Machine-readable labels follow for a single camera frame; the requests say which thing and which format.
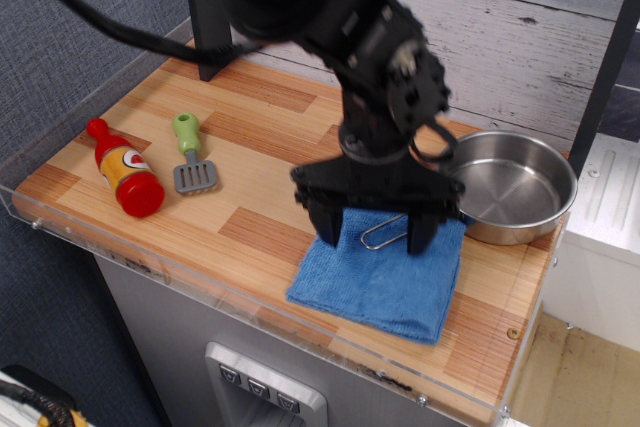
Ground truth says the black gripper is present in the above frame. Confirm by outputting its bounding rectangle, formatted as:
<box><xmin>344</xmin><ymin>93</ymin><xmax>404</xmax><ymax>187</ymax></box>
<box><xmin>291</xmin><ymin>141</ymin><xmax>465</xmax><ymax>254</ymax></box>

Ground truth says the blue cloth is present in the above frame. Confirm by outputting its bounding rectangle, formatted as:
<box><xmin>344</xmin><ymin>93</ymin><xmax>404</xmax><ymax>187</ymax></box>
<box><xmin>286</xmin><ymin>209</ymin><xmax>466</xmax><ymax>345</ymax></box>

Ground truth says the stainless steel pan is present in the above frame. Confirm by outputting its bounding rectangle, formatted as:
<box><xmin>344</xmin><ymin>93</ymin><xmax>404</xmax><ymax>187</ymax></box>
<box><xmin>359</xmin><ymin>130</ymin><xmax>579</xmax><ymax>251</ymax></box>

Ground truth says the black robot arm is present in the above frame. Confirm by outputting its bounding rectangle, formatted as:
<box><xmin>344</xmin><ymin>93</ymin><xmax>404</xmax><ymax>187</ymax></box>
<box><xmin>221</xmin><ymin>0</ymin><xmax>463</xmax><ymax>254</ymax></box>

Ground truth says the clear acrylic table guard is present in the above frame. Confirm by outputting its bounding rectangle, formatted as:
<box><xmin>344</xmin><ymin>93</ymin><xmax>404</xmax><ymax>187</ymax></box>
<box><xmin>1</xmin><ymin>16</ymin><xmax>560</xmax><ymax>426</ymax></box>

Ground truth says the green grey toy spatula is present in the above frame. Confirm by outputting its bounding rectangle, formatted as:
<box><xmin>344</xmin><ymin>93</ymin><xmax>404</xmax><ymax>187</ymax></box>
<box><xmin>172</xmin><ymin>113</ymin><xmax>218</xmax><ymax>195</ymax></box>

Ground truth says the grey cabinet with button panel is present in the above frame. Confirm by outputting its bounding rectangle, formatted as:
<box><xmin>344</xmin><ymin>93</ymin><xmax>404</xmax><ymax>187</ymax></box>
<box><xmin>93</xmin><ymin>252</ymin><xmax>471</xmax><ymax>427</ymax></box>

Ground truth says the white side counter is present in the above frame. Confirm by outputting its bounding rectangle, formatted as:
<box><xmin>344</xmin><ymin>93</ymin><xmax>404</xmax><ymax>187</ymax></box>
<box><xmin>542</xmin><ymin>134</ymin><xmax>639</xmax><ymax>351</ymax></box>

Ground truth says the red toy ketchup bottle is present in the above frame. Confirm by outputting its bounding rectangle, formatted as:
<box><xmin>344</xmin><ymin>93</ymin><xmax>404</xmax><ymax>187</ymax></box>
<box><xmin>86</xmin><ymin>118</ymin><xmax>165</xmax><ymax>218</ymax></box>

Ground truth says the yellow object bottom left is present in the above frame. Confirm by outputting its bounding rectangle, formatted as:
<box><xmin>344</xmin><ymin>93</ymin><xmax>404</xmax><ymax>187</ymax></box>
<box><xmin>36</xmin><ymin>410</ymin><xmax>91</xmax><ymax>427</ymax></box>

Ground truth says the dark right frame post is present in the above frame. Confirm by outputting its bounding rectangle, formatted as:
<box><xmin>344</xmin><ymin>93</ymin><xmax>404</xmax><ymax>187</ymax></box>
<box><xmin>568</xmin><ymin>0</ymin><xmax>639</xmax><ymax>178</ymax></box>

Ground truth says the dark frame post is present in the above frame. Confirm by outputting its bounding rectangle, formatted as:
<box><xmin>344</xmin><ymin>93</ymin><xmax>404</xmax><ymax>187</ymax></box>
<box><xmin>188</xmin><ymin>0</ymin><xmax>232</xmax><ymax>49</ymax></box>
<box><xmin>568</xmin><ymin>0</ymin><xmax>639</xmax><ymax>178</ymax></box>

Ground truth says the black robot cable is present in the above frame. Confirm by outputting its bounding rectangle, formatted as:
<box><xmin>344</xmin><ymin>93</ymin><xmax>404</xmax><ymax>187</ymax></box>
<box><xmin>19</xmin><ymin>0</ymin><xmax>266</xmax><ymax>68</ymax></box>

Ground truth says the dark left frame post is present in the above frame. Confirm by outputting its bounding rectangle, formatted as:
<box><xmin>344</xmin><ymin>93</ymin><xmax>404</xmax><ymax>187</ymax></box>
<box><xmin>188</xmin><ymin>0</ymin><xmax>232</xmax><ymax>49</ymax></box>

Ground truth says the black braided cable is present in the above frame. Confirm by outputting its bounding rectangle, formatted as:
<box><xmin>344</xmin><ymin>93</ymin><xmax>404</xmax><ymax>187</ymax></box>
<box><xmin>0</xmin><ymin>379</ymin><xmax>76</xmax><ymax>427</ymax></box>

